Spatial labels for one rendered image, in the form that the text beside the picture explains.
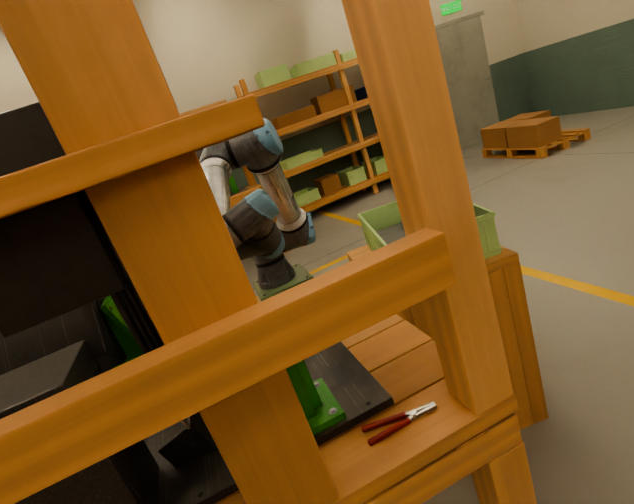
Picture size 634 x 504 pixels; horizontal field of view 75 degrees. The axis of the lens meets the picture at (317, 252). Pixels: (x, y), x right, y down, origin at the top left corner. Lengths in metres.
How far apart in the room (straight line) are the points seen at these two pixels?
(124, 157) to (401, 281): 0.40
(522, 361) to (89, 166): 1.71
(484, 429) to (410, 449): 0.15
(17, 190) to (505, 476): 0.97
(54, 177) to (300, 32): 6.73
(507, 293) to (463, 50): 7.08
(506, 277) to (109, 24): 1.48
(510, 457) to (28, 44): 1.03
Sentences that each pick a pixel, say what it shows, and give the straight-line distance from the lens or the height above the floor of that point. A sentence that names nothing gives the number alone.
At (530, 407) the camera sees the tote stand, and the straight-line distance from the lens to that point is 2.07.
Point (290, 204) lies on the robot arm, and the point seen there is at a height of 1.24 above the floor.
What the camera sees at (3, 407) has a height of 1.24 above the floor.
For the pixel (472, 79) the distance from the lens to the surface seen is 8.58.
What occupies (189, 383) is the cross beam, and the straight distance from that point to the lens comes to 0.59.
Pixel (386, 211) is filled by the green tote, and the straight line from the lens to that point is 2.14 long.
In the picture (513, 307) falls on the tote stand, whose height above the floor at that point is 0.58.
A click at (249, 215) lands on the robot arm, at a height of 1.34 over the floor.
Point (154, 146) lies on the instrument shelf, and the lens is 0.53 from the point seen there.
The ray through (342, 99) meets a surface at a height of 1.53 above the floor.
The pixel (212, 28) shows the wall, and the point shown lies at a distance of 6.87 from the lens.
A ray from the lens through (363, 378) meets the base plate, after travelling 1.02.
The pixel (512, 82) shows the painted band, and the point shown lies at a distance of 9.28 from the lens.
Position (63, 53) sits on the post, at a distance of 0.59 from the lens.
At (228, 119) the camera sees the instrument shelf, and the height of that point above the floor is 1.52.
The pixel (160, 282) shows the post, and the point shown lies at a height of 1.36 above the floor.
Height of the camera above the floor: 1.50
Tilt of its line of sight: 18 degrees down
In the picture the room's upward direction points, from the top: 19 degrees counter-clockwise
